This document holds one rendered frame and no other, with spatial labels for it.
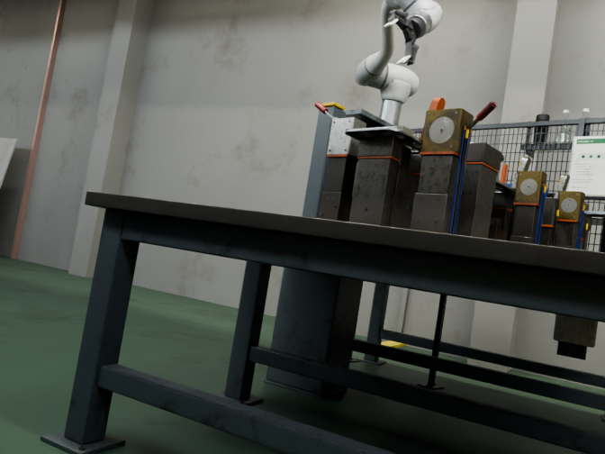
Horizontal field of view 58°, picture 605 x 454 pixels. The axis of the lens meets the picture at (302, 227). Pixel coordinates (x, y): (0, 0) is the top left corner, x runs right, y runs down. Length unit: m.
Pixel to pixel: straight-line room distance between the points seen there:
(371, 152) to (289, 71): 4.42
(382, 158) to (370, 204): 0.13
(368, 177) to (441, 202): 0.24
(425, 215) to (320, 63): 4.45
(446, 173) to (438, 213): 0.11
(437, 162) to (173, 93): 5.52
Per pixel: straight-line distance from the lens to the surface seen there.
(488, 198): 1.73
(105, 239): 1.62
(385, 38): 2.51
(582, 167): 3.10
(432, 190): 1.48
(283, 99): 5.87
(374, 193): 1.54
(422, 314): 4.94
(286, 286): 2.61
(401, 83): 2.78
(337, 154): 1.70
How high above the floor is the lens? 0.60
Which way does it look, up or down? 3 degrees up
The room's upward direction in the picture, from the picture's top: 9 degrees clockwise
